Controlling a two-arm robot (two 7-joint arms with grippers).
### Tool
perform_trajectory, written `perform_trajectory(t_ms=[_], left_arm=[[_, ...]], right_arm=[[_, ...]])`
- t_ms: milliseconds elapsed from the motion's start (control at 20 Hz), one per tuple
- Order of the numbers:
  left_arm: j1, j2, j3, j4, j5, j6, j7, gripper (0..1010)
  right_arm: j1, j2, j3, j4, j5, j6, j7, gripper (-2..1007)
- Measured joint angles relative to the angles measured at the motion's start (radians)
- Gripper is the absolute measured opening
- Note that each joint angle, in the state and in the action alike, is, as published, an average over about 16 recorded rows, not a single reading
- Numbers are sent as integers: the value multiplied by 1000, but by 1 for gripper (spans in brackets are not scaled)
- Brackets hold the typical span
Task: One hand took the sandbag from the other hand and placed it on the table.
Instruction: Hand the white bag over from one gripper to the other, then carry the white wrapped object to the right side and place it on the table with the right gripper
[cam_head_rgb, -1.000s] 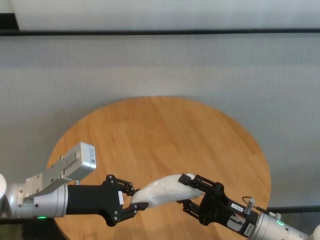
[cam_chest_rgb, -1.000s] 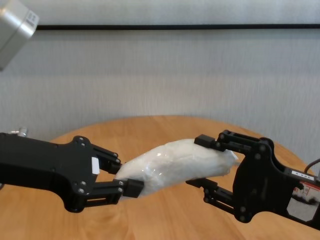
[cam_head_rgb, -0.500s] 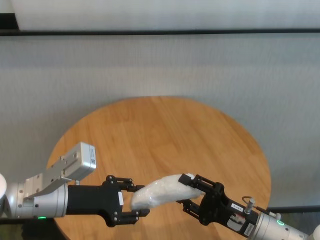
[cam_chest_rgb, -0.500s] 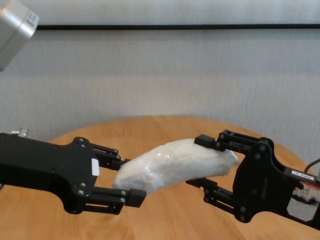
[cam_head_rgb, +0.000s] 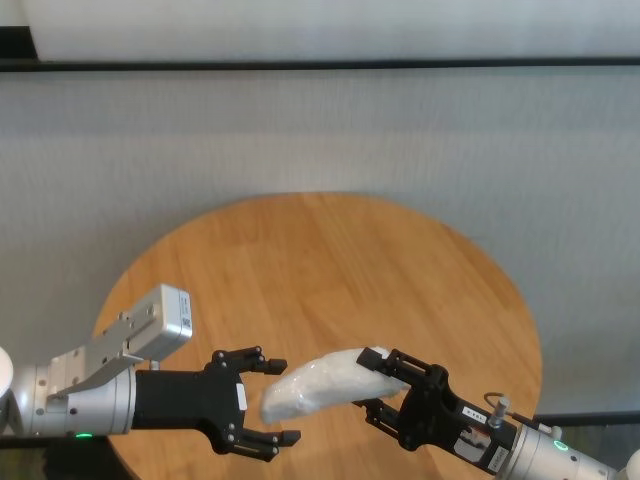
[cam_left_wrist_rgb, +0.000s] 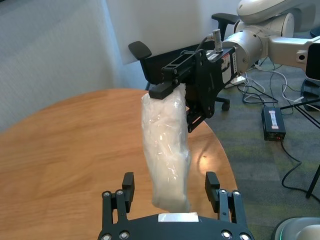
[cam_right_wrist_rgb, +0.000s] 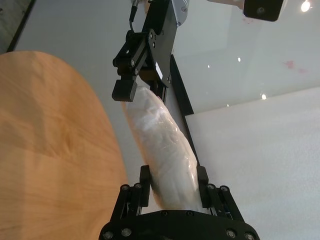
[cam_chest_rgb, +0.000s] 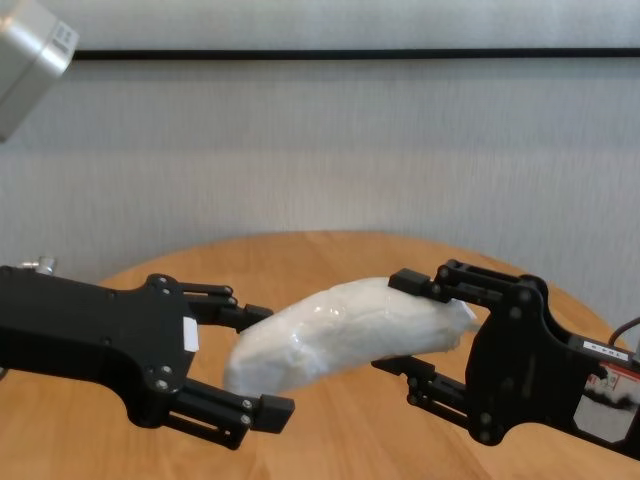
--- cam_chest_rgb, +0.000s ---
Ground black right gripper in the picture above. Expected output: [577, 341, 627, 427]
[372, 258, 640, 454]

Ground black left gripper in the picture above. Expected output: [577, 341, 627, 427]
[0, 264, 296, 451]

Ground white plastic-wrapped sandbag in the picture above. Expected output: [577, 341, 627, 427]
[222, 277, 479, 399]

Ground thin dark red cable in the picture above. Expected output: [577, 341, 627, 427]
[612, 315, 640, 347]

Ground silver round cable connector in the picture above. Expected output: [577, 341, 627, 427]
[14, 254, 59, 276]

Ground black wall strip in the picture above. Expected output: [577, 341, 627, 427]
[74, 47, 640, 62]

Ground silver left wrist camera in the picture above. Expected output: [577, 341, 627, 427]
[0, 0, 81, 144]

